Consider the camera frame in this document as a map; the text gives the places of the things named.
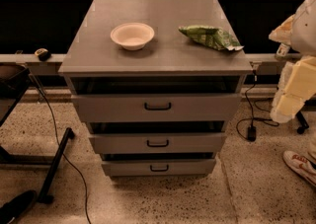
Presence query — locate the black floor cable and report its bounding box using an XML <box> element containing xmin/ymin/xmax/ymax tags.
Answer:
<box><xmin>29</xmin><ymin>73</ymin><xmax>93</xmax><ymax>224</ymax></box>

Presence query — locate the grey bottom drawer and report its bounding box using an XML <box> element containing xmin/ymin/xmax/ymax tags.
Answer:
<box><xmin>102</xmin><ymin>159</ymin><xmax>216</xmax><ymax>177</ymax></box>

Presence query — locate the yellow black tape measure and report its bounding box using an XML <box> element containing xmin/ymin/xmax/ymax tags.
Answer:
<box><xmin>35</xmin><ymin>48</ymin><xmax>51</xmax><ymax>61</ymax></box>

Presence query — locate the green chip bag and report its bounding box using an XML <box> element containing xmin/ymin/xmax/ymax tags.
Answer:
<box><xmin>179</xmin><ymin>25</ymin><xmax>243</xmax><ymax>51</ymax></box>

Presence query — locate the black wheeled stand leg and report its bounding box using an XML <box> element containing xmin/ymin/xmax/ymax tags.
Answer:
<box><xmin>296</xmin><ymin>112</ymin><xmax>309</xmax><ymax>134</ymax></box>

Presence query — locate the black power adapter cable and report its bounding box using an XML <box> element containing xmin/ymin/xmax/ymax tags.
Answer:
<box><xmin>235</xmin><ymin>70</ymin><xmax>280</xmax><ymax>143</ymax></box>

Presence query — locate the grey top drawer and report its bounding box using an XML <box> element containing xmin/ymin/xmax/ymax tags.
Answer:
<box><xmin>72</xmin><ymin>94</ymin><xmax>241</xmax><ymax>122</ymax></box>

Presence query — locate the grey middle drawer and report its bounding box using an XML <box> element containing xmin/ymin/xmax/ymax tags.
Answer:
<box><xmin>89</xmin><ymin>132</ymin><xmax>226</xmax><ymax>154</ymax></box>

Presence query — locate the black shoe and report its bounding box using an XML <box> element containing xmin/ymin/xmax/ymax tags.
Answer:
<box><xmin>0</xmin><ymin>189</ymin><xmax>38</xmax><ymax>224</ymax></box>

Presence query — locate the grey drawer cabinet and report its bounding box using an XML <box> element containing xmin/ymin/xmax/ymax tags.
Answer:
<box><xmin>59</xmin><ymin>0</ymin><xmax>252</xmax><ymax>163</ymax></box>

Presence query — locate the grey drawer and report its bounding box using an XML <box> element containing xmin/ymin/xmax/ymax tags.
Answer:
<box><xmin>89</xmin><ymin>132</ymin><xmax>226</xmax><ymax>154</ymax></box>
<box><xmin>102</xmin><ymin>159</ymin><xmax>216</xmax><ymax>177</ymax></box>
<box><xmin>72</xmin><ymin>94</ymin><xmax>241</xmax><ymax>122</ymax></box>

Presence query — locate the black table stand left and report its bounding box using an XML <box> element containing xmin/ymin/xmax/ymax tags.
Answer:
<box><xmin>0</xmin><ymin>63</ymin><xmax>76</xmax><ymax>205</ymax></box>

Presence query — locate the small clear bottle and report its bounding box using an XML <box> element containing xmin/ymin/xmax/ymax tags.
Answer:
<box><xmin>275</xmin><ymin>43</ymin><xmax>290</xmax><ymax>60</ymax></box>

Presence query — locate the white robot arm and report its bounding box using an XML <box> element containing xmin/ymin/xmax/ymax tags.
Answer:
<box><xmin>269</xmin><ymin>0</ymin><xmax>316</xmax><ymax>123</ymax></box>

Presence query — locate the white paper bowl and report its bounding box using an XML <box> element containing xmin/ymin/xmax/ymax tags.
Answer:
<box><xmin>111</xmin><ymin>23</ymin><xmax>155</xmax><ymax>51</ymax></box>

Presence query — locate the white red sneaker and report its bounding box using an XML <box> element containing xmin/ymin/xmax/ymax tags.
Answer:
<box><xmin>283</xmin><ymin>150</ymin><xmax>316</xmax><ymax>187</ymax></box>

